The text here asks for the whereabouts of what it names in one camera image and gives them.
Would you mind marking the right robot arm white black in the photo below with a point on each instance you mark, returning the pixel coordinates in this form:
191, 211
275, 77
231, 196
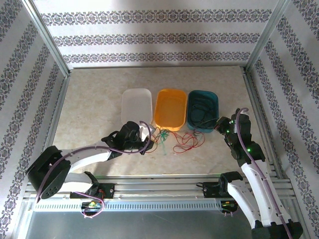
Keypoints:
256, 179

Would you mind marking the aluminium frame post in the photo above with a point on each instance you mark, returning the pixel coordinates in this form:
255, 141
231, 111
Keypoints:
266, 35
47, 39

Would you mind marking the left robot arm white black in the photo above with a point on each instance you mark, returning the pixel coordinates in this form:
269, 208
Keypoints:
87, 155

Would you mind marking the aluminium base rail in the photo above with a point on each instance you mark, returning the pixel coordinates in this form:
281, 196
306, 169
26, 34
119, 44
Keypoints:
154, 185

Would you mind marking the grey metal sheet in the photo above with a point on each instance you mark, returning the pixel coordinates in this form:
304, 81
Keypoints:
149, 226

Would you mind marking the white plastic bin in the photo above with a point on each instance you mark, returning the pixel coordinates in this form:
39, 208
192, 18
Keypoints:
137, 107

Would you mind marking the orange plastic bin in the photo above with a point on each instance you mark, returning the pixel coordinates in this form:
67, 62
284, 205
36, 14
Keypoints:
170, 109

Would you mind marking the teal plastic bin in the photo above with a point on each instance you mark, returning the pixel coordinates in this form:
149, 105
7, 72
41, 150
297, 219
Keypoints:
199, 119

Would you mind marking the aluminium side rail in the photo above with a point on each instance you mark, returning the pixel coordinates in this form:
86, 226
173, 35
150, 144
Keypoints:
251, 87
59, 104

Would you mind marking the small circuit board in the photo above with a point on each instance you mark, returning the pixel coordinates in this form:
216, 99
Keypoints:
92, 204
228, 204

